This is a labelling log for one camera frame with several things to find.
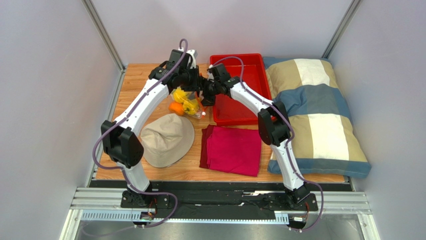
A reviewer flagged clear zip top bag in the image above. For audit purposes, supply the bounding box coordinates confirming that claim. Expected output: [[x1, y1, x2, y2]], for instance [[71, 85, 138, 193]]
[[168, 87, 207, 119]]

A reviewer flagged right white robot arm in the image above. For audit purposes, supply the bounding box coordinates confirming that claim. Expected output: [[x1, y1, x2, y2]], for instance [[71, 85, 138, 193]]
[[200, 63, 310, 209]]

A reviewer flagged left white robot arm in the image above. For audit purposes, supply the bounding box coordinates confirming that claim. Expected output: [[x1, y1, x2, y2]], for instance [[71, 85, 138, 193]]
[[95, 47, 201, 208]]

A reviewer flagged yellow fake pepper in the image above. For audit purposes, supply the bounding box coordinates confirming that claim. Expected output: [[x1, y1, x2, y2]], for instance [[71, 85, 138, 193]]
[[172, 88, 188, 104]]

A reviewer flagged yellow fake pear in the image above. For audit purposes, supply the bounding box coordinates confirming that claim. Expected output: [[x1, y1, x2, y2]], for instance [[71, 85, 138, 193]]
[[182, 99, 200, 116]]

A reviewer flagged orange fake fruit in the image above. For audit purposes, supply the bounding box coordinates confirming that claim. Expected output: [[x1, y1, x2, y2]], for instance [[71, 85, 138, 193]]
[[168, 101, 185, 116]]

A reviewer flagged red plastic tray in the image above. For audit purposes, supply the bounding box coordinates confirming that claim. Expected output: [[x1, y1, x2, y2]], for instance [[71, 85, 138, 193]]
[[209, 53, 272, 126]]

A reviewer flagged magenta folded cloth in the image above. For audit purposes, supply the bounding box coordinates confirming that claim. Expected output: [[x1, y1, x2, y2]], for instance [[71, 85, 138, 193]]
[[199, 125, 262, 177]]

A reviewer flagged beige bucket hat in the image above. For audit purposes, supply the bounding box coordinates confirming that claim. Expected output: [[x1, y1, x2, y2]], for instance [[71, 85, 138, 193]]
[[140, 113, 195, 168]]

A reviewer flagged plaid pillow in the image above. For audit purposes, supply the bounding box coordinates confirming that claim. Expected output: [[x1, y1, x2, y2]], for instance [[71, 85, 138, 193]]
[[263, 57, 372, 179]]

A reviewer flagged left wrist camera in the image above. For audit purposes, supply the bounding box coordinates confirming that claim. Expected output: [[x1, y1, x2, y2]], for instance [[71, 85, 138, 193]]
[[186, 49, 198, 69]]

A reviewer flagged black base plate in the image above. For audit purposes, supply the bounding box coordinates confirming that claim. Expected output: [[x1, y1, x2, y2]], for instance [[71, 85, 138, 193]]
[[120, 190, 319, 221]]

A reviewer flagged aluminium frame rail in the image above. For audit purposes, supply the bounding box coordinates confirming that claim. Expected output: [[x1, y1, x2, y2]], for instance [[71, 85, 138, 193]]
[[70, 187, 372, 225]]

